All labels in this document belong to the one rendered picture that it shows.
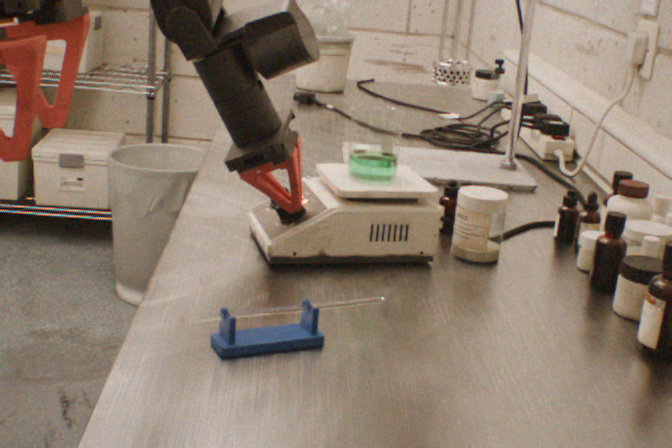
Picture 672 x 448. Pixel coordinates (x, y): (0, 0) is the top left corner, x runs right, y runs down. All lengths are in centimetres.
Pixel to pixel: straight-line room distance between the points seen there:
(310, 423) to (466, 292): 35
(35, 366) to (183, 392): 178
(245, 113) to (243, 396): 35
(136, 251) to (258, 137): 183
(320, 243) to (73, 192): 231
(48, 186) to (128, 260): 59
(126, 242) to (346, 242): 181
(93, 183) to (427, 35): 129
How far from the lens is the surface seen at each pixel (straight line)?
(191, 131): 368
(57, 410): 237
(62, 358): 261
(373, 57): 361
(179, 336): 91
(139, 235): 283
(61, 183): 335
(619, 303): 108
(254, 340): 88
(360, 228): 110
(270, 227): 112
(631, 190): 123
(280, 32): 101
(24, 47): 59
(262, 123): 105
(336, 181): 112
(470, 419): 81
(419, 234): 113
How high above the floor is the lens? 112
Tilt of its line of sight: 17 degrees down
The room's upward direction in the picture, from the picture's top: 5 degrees clockwise
